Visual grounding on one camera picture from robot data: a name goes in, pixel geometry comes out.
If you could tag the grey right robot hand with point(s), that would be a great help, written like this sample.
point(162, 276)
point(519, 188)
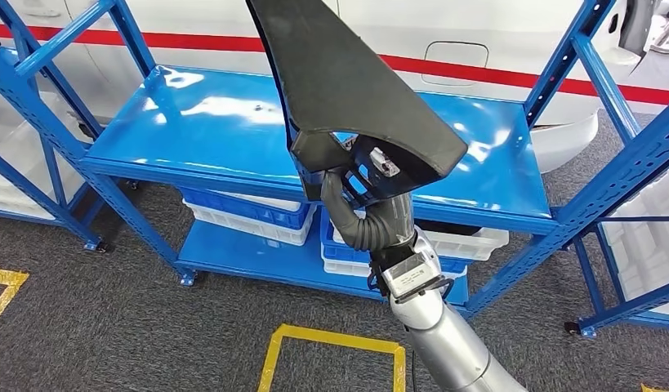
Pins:
point(383, 227)

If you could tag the black plastic car part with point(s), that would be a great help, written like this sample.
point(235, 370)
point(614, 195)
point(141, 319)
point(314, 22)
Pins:
point(339, 81)

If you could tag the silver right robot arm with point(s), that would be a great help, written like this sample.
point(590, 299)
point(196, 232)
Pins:
point(453, 346)

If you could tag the black part inside bin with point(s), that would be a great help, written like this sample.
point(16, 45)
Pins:
point(448, 227)

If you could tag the blue plastic bin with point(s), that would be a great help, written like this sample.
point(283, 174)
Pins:
point(242, 208)
point(339, 251)

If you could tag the stack of white bins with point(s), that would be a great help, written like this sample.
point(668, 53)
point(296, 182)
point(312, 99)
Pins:
point(9, 135)
point(648, 254)

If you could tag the white car with red stripe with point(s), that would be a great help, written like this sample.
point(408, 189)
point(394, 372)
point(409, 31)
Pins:
point(150, 16)

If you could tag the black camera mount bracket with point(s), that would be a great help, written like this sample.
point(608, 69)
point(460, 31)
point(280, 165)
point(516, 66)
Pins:
point(388, 258)

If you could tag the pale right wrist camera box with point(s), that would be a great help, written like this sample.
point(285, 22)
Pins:
point(412, 276)

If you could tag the chrome stanchion post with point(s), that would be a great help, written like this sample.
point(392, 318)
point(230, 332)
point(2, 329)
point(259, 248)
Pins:
point(667, 43)

